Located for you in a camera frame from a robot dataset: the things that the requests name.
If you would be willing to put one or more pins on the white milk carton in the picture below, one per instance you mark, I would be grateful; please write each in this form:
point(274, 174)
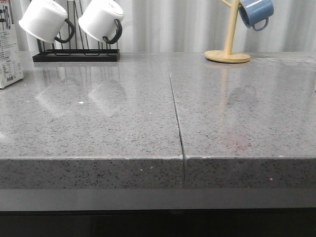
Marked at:
point(10, 64)

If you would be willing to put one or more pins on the wooden mug tree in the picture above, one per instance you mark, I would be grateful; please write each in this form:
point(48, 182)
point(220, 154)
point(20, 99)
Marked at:
point(227, 55)

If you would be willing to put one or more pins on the white mug right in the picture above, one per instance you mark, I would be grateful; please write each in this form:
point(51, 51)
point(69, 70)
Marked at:
point(102, 21)

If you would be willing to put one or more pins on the white mug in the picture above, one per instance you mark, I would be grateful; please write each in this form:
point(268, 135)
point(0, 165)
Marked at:
point(44, 19)
point(102, 21)

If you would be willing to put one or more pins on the blue mug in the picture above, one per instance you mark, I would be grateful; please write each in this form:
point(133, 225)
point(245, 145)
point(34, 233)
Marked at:
point(255, 13)

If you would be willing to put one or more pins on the white mug left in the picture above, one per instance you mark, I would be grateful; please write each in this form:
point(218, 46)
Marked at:
point(44, 19)

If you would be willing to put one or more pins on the black wire mug rack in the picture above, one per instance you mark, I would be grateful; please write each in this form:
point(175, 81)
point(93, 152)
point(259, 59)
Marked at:
point(81, 47)

